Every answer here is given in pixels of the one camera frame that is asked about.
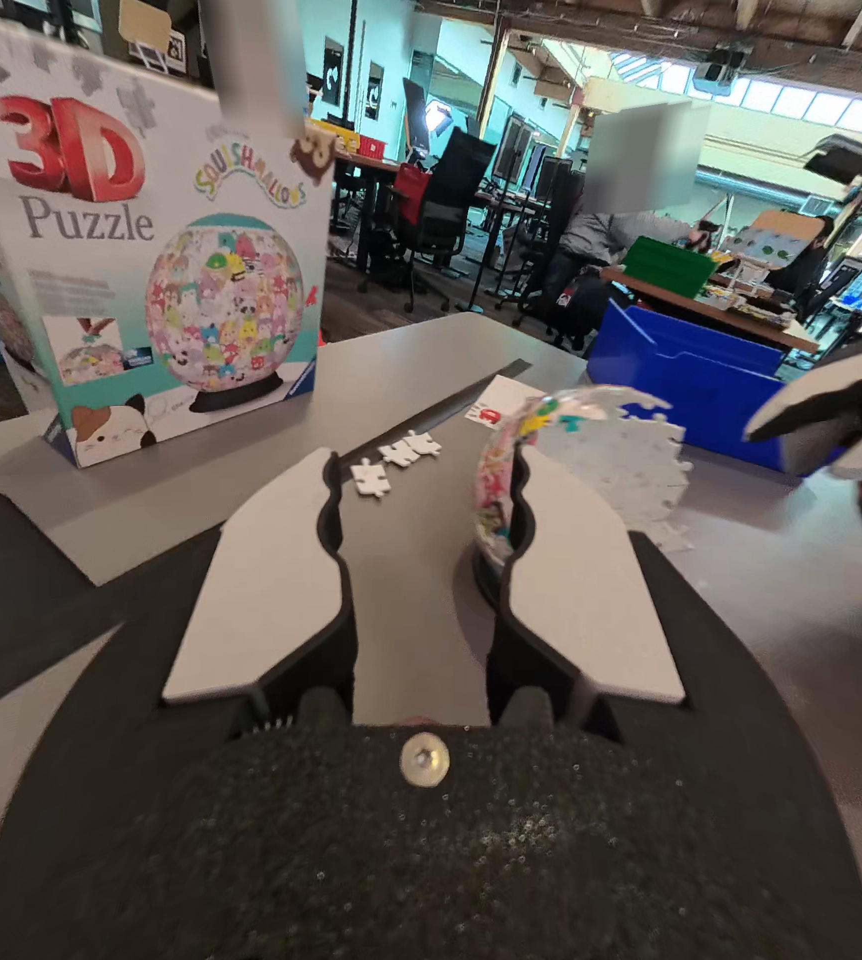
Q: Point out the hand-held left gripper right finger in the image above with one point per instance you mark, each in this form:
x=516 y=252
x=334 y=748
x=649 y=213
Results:
x=596 y=600

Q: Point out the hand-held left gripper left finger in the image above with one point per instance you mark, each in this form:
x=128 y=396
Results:
x=259 y=600

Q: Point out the black ball stand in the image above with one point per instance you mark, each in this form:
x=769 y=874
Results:
x=488 y=578

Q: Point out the colourful puzzle ball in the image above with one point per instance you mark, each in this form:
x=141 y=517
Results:
x=611 y=465

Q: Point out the white puzzle piece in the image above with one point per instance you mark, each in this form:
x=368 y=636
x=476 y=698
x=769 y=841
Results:
x=371 y=479
x=422 y=444
x=398 y=453

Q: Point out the puzzle instruction leaflet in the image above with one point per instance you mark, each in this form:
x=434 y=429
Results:
x=498 y=402

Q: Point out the teal puzzle box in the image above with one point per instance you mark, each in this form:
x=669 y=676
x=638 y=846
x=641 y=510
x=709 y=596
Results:
x=146 y=270

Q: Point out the wooden desk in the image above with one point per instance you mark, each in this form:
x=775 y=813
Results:
x=761 y=323

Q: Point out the blue plastic bin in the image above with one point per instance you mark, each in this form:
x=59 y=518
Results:
x=686 y=390

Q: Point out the green box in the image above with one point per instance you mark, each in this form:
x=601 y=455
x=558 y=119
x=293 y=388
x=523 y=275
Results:
x=668 y=267

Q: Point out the black office chair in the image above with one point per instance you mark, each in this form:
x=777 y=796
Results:
x=438 y=195

